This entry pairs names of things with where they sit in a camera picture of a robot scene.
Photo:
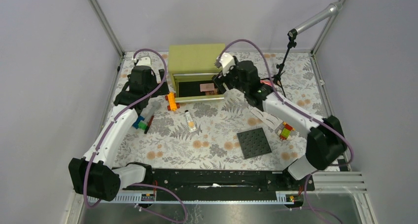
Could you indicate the white cream tube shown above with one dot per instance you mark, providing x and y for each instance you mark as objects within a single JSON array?
[{"x": 190, "y": 122}]

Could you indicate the red brown eyeliner pencil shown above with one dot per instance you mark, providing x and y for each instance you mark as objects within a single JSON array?
[{"x": 148, "y": 125}]

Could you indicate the silver metal pole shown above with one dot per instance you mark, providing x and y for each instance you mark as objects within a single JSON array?
[{"x": 331, "y": 10}]

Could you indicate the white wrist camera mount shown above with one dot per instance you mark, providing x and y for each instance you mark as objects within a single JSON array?
[{"x": 225, "y": 62}]

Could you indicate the pink square compact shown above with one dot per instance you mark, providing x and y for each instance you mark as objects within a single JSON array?
[{"x": 206, "y": 87}]

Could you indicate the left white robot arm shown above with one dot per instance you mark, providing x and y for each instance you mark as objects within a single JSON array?
[{"x": 94, "y": 173}]

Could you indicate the red yellow green toy blocks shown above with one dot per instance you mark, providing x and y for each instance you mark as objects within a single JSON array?
[{"x": 287, "y": 129}]

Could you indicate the black tripod stand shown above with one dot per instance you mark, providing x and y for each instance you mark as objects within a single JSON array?
[{"x": 276, "y": 79}]

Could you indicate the white eyebrow stencil card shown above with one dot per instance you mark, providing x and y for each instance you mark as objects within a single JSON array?
[{"x": 270, "y": 120}]

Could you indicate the blue toy brick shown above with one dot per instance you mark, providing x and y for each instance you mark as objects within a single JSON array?
[{"x": 138, "y": 122}]

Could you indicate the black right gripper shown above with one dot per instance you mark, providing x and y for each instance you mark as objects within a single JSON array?
[{"x": 220, "y": 79}]

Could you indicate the green drawer cabinet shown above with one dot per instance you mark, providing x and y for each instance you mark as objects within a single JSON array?
[{"x": 190, "y": 65}]

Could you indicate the green toy brick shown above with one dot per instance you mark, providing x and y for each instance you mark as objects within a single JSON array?
[{"x": 142, "y": 125}]

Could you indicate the yellow toy car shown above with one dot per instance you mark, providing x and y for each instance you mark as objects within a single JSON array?
[{"x": 172, "y": 104}]

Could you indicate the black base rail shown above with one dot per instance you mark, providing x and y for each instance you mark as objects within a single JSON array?
[{"x": 226, "y": 185}]

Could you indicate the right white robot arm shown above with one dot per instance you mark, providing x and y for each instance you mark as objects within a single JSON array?
[{"x": 324, "y": 135}]

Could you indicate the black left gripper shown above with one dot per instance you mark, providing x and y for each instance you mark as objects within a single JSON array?
[{"x": 160, "y": 75}]

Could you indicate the pink lotion bottle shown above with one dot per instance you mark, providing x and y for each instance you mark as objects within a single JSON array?
[{"x": 267, "y": 82}]

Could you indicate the black perforated square plate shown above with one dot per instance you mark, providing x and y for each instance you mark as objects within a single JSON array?
[{"x": 253, "y": 143}]

